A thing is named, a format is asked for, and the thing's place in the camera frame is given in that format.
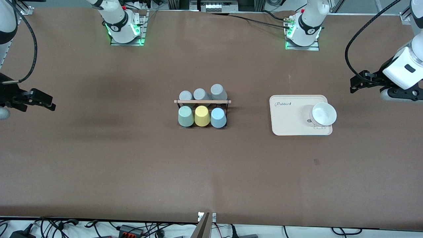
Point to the yellow plastic cup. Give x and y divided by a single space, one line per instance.
202 116

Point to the white pole bracket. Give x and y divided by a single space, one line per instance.
213 217

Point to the metal table corner bracket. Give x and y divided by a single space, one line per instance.
28 10
408 15

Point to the pale green plastic cup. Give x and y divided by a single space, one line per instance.
186 117

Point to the beige rabbit print tray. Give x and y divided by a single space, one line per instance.
284 127

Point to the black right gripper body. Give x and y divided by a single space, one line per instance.
9 93

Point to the light blue plastic cup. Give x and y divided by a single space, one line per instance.
218 118

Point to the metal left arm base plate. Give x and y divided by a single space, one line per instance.
302 48

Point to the black terminal block orange levers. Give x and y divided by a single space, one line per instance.
130 230

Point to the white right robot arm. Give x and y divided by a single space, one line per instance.
119 19

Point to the black power adapter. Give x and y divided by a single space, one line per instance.
21 234

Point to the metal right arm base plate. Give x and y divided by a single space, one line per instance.
142 26

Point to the white power strip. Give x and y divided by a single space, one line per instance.
219 6

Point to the grey camera pole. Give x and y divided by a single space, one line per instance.
202 228

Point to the white bowl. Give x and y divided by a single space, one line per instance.
324 114

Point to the grey plastic cup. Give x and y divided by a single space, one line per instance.
185 96
218 91
200 94

